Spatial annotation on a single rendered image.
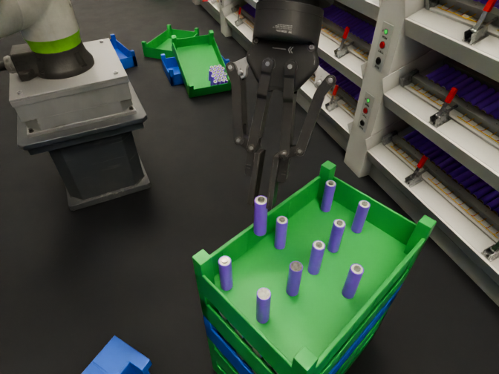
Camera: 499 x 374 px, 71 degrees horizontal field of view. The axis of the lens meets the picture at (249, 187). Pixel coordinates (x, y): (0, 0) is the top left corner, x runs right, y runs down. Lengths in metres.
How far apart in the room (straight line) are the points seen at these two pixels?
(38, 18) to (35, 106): 0.20
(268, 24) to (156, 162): 0.96
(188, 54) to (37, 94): 0.98
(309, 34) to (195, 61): 1.41
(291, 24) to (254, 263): 0.35
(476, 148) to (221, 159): 0.78
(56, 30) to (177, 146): 0.58
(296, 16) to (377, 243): 0.39
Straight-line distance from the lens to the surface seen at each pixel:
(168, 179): 1.21
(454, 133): 0.95
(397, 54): 1.04
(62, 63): 1.02
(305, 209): 0.64
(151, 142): 1.40
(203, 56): 1.82
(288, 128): 0.42
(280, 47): 0.42
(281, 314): 0.52
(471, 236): 1.01
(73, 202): 1.20
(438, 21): 0.97
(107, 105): 1.01
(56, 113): 1.01
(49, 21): 0.99
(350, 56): 1.24
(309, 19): 0.40
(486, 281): 1.06
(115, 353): 0.67
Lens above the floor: 0.79
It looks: 43 degrees down
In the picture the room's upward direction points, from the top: straight up
